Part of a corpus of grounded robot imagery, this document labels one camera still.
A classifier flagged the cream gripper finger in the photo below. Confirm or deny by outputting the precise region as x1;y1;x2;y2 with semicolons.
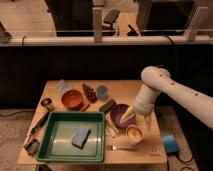
120;106;135;122
144;115;152;130

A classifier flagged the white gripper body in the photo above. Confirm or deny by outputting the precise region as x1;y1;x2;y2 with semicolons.
133;84;161;116

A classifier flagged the red yellow apple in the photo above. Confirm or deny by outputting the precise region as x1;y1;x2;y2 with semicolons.
128;129;142;141

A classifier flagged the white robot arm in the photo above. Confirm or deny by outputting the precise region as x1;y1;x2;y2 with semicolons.
120;66;213;130

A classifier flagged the white paper cup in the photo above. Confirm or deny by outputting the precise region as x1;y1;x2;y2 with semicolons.
126;125;143;146

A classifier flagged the small blue cup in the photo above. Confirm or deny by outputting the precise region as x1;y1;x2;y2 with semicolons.
97;85;108;100

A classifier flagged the small metal cup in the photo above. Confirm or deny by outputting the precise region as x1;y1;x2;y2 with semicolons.
41;98;54;111

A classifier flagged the purple bowl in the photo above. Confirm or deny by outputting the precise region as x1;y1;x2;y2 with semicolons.
110;104;136;128

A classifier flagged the black brush block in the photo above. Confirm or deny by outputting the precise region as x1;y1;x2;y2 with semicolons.
99;99;116;113

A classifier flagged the wooden chopsticks pair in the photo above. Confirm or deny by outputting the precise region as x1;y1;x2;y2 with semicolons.
106;121;119;138

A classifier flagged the blue round object on floor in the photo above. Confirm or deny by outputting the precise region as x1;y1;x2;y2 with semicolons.
162;135;180;154

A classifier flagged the red marker pen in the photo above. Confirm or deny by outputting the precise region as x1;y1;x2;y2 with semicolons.
80;103;90;111

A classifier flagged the dark grape bunch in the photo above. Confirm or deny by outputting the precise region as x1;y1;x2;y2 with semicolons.
82;83;97;103

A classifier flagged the blue sponge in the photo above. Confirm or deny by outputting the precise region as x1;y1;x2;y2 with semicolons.
71;126;91;148

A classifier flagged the orange bowl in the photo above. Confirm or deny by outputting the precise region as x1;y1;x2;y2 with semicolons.
61;90;83;110

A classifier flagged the green plastic tray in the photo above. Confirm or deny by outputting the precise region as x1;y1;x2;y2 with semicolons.
36;111;105;163

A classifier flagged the black office chair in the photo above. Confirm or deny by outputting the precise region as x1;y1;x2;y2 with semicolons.
102;10;120;36

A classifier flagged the black handled spatula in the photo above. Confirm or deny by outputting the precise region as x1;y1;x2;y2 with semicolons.
23;112;49;155

